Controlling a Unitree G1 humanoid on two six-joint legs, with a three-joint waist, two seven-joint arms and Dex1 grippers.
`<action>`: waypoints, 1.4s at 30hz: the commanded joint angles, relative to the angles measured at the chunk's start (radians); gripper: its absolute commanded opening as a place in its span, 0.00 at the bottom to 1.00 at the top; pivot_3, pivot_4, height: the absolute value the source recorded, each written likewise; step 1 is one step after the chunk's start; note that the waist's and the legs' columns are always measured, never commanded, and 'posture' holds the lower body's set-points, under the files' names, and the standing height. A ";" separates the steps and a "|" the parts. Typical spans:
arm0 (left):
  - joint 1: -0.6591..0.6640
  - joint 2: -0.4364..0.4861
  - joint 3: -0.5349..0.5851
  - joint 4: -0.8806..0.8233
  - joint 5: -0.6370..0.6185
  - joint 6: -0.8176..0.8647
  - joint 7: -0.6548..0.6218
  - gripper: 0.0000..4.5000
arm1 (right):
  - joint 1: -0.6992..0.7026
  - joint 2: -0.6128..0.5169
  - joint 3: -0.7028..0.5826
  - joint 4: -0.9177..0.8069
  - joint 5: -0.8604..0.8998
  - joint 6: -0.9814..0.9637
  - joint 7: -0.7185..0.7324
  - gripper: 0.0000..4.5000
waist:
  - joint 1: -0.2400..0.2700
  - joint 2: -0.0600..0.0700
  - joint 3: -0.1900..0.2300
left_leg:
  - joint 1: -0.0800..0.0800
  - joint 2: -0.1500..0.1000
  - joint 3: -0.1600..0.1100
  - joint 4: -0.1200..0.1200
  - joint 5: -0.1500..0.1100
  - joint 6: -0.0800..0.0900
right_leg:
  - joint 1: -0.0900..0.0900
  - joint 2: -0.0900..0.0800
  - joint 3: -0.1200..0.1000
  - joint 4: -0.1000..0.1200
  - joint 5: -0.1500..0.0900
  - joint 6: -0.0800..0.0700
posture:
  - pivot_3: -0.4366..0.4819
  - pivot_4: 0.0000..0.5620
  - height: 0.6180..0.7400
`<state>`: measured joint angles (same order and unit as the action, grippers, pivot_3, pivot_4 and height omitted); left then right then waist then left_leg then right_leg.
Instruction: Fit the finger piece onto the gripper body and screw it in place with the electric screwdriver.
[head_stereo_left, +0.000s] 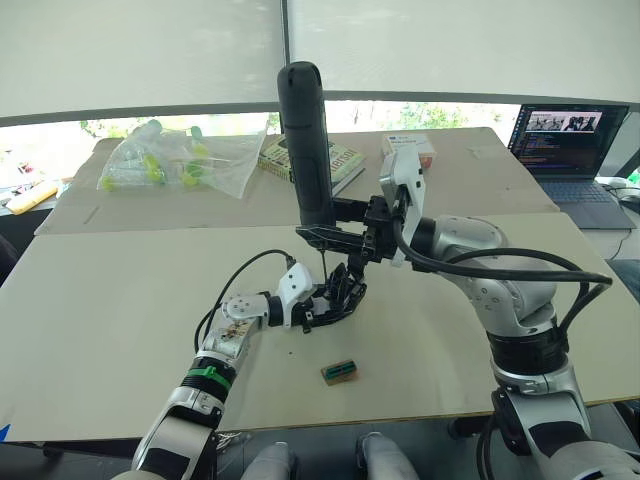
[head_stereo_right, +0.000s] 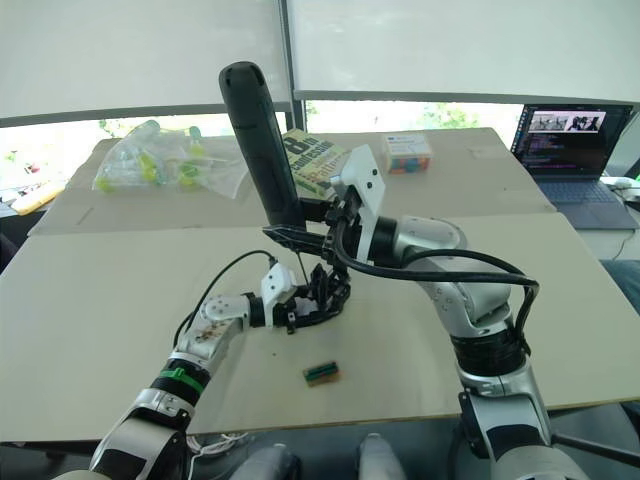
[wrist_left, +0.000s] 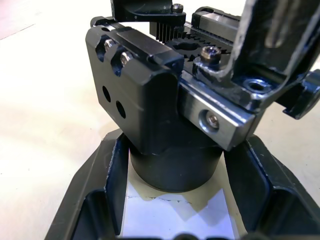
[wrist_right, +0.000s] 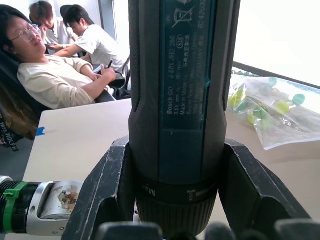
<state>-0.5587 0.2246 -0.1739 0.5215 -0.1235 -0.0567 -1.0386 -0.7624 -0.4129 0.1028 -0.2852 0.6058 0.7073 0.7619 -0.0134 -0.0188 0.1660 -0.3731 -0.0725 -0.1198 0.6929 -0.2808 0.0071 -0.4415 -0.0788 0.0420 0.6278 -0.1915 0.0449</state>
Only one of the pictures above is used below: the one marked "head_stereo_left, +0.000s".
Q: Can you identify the green yellow printed book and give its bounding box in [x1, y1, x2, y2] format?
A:
[257, 133, 368, 197]

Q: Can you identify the black electric screwdriver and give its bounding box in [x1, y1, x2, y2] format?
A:
[277, 60, 335, 274]

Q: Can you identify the black gripper workpiece assembly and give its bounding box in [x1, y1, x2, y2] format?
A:
[323, 258, 370, 321]

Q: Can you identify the white computer mouse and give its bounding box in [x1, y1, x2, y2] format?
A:
[605, 177, 640, 202]

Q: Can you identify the clear plastic bag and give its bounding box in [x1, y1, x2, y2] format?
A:
[95, 113, 272, 201]

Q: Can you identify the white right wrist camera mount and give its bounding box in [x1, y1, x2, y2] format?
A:
[378, 146, 428, 269]

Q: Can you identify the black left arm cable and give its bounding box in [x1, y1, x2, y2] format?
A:
[193, 249, 297, 357]

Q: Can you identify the open grey laptop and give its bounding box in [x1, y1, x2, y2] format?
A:
[506, 103, 638, 231]

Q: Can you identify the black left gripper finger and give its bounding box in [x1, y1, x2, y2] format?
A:
[319, 273, 359, 307]
[312, 298, 366, 325]

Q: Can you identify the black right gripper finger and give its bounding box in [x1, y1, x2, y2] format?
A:
[330, 197, 372, 224]
[294, 225, 369, 257]

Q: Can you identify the yellow envelope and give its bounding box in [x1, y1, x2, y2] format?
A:
[3, 180, 61, 217]

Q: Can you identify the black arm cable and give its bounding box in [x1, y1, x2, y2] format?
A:
[392, 197, 614, 342]
[193, 249, 297, 357]

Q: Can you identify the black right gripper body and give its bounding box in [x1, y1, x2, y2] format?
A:
[359, 195, 402, 265]

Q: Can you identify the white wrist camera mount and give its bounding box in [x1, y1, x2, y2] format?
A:
[276, 263, 315, 330]
[378, 146, 428, 269]

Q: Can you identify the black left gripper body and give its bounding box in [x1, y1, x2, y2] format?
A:
[292, 295, 332, 337]

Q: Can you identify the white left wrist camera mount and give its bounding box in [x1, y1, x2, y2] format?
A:
[276, 263, 315, 330]

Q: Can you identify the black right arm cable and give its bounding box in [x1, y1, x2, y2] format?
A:
[392, 197, 614, 342]

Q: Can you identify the small wooden green block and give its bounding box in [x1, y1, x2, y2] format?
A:
[320, 358, 363, 388]

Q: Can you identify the white blue orange box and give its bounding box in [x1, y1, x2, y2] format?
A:
[383, 132, 436, 172]

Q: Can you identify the grey rounded robot knee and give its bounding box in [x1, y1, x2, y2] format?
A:
[355, 431, 420, 480]
[241, 441, 297, 480]

